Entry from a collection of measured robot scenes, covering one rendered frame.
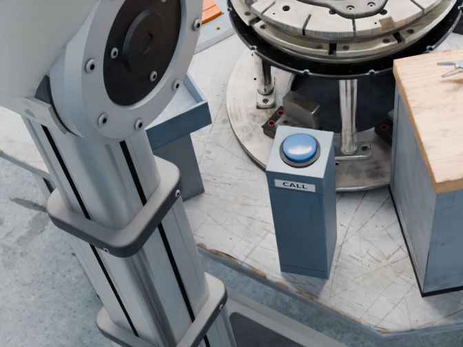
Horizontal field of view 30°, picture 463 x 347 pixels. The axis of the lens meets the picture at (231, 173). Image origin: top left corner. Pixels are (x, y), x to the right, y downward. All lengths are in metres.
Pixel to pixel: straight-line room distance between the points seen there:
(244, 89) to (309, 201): 0.40
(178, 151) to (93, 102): 0.64
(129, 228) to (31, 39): 0.33
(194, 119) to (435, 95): 0.29
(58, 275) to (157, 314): 1.28
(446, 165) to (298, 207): 0.20
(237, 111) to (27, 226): 1.08
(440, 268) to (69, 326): 1.21
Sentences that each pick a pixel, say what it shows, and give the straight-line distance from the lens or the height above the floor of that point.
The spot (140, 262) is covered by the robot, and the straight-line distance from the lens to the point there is 0.86.
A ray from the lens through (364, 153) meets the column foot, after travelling 1.30.
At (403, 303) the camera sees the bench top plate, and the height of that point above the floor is 0.78.
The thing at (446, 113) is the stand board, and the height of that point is 1.07.
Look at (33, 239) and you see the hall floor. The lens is 2.31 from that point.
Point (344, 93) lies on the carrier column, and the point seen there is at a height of 0.95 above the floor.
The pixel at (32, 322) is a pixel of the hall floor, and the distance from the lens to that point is 2.19.
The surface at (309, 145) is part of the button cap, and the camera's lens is 1.02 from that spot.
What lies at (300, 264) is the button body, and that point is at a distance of 1.20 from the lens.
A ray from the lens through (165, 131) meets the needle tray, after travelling 1.05.
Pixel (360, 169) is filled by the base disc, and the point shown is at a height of 0.80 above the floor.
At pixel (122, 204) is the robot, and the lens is 0.80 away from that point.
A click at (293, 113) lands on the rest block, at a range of 1.30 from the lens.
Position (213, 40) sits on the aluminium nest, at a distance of 1.50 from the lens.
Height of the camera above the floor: 1.86
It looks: 54 degrees down
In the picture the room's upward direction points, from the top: 12 degrees counter-clockwise
